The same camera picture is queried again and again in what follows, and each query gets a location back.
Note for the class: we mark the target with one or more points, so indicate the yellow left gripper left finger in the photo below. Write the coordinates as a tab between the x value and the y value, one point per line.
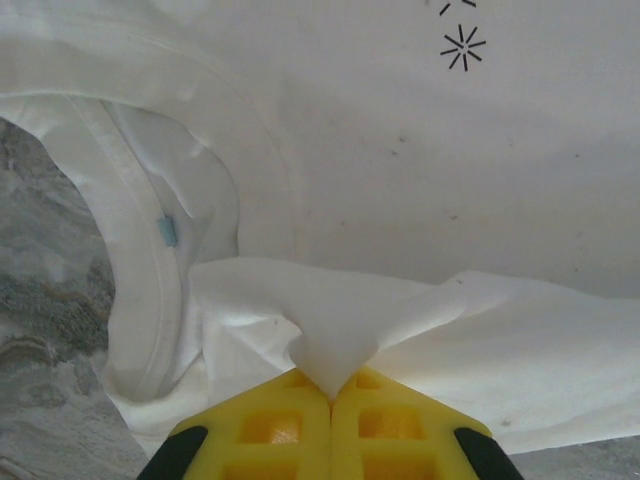
280	450

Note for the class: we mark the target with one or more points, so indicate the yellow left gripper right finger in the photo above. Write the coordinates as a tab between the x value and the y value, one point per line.
395	450

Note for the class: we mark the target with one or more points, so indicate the white printed t-shirt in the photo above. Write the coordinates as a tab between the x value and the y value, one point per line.
400	150

